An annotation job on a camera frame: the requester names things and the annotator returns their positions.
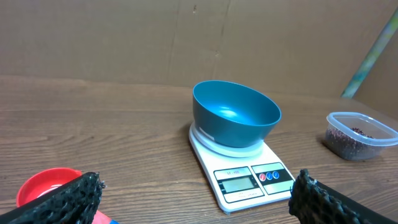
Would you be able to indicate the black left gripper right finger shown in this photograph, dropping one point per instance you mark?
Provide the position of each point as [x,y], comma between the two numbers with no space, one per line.
[314,202]

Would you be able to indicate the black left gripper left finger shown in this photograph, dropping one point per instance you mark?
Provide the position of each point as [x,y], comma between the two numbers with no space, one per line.
[75,202]

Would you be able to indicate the red plastic measuring scoop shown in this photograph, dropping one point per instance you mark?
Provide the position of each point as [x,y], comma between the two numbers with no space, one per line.
[48,180]

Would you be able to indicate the white digital kitchen scale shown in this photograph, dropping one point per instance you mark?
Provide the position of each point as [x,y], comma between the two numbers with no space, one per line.
[242,178]

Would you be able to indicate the teal plastic bowl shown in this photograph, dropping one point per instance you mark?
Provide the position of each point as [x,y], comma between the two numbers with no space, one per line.
[232,114]

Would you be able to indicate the red beans in container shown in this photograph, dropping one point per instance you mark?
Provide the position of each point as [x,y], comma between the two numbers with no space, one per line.
[348,148]

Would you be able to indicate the clear plastic bean container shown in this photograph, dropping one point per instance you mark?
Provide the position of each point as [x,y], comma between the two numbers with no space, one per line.
[363,128]

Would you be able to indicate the green striped pole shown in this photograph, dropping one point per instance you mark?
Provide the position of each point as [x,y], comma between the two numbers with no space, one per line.
[370,59]

